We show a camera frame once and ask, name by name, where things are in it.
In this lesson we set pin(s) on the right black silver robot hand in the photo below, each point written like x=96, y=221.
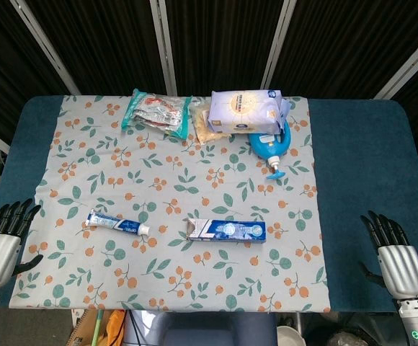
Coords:
x=401, y=266

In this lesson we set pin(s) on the blue white toothpaste tube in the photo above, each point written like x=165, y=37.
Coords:
x=117, y=223

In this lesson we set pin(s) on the blue toothpaste carton box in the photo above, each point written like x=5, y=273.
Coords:
x=230, y=230

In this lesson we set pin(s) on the teal table cover cloth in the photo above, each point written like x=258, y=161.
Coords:
x=360, y=162

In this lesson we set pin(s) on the green stick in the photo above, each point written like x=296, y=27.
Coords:
x=97, y=331

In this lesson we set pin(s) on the white bowl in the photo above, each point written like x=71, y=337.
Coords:
x=290, y=337

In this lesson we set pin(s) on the orange bag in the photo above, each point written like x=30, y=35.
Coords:
x=115, y=329

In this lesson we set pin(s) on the floral orange-berry tablecloth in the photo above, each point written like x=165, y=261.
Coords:
x=158, y=173

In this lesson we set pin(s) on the blue pump bottle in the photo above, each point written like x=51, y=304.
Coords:
x=268, y=146

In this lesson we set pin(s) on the blue-grey robot torso base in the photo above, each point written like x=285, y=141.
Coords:
x=202, y=329

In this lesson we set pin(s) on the green-edged snack packet bag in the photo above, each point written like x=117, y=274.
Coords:
x=155, y=111

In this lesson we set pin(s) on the lavender tissue pack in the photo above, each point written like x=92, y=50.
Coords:
x=245, y=110

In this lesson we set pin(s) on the clear bag of crackers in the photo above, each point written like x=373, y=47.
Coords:
x=203, y=129

